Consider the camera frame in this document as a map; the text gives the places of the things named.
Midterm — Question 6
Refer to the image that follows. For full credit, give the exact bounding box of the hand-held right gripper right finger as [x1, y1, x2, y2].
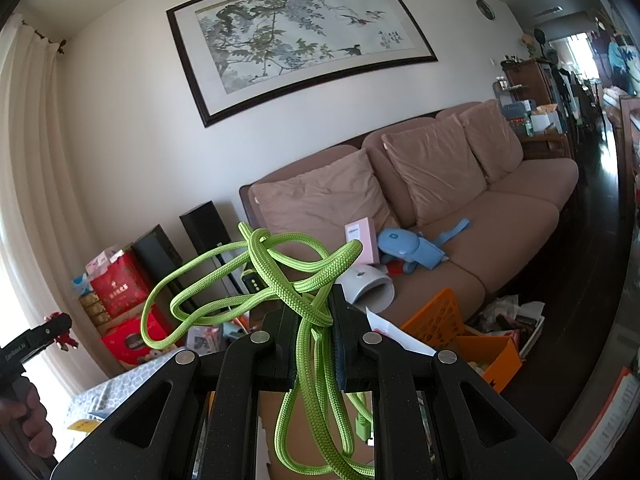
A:
[330, 284, 578, 480]

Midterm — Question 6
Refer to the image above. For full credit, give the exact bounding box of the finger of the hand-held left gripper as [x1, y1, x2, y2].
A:
[42, 312, 73, 342]

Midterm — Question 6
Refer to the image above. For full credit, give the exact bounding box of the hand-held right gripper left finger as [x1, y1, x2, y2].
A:
[50, 308, 300, 480]

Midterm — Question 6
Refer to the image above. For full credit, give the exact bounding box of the green rope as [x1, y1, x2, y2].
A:
[141, 222, 375, 480]

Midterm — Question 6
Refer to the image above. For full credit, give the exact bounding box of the person's left hand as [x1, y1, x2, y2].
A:
[9, 385, 57, 459]

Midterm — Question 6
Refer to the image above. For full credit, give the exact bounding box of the stack of gold boxes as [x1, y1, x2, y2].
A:
[80, 290, 112, 328]

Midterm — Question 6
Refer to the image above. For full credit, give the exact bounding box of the white paper sheet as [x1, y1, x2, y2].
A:
[365, 307, 426, 356]

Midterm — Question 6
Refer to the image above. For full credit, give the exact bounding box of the white dome lamp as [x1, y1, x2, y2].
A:
[336, 263, 396, 313]

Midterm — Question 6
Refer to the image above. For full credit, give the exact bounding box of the red gift boxes stack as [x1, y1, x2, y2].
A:
[90, 251, 153, 318]

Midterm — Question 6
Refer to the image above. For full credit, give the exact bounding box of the cluttered cardboard box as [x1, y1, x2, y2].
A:
[187, 320, 251, 352]

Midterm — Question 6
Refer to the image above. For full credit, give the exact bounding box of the pink white box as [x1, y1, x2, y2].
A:
[85, 246, 126, 276]

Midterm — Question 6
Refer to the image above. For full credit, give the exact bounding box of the grey patterned blanket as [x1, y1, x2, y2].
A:
[65, 347, 181, 431]

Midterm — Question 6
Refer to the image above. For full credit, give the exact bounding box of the orange plastic basket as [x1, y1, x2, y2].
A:
[400, 289, 466, 351]

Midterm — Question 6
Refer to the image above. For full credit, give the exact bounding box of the black speaker on stand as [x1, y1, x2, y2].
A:
[132, 224, 201, 311]
[179, 201, 247, 297]

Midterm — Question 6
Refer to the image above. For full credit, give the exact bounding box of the white curtain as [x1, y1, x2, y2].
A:
[0, 14, 121, 396]

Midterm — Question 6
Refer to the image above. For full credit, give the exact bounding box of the orange cardboard box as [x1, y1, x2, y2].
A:
[452, 332, 523, 393]

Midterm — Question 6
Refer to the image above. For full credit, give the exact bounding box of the tan cushion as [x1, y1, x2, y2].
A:
[381, 115, 488, 227]
[250, 149, 401, 256]
[457, 99, 525, 185]

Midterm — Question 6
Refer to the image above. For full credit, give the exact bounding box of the white tray of clutter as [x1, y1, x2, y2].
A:
[470, 295, 546, 356]

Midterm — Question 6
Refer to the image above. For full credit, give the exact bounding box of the brown sofa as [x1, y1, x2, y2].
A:
[239, 100, 581, 311]

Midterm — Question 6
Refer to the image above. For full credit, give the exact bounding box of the red-edged white mat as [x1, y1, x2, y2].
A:
[567, 367, 640, 466]

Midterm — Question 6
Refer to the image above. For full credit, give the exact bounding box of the dark curtain rod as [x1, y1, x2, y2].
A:
[21, 19, 68, 56]

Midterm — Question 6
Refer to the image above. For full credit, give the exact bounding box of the wooden side table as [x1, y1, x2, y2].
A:
[520, 130, 571, 161]

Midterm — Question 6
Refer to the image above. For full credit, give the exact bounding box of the framed ink painting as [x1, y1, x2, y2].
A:
[166, 0, 439, 129]

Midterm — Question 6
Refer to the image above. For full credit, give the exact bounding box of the wooden cabinet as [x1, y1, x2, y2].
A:
[501, 57, 556, 111]

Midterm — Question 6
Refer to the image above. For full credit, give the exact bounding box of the blue massager with strap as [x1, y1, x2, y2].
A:
[377, 218, 471, 276]

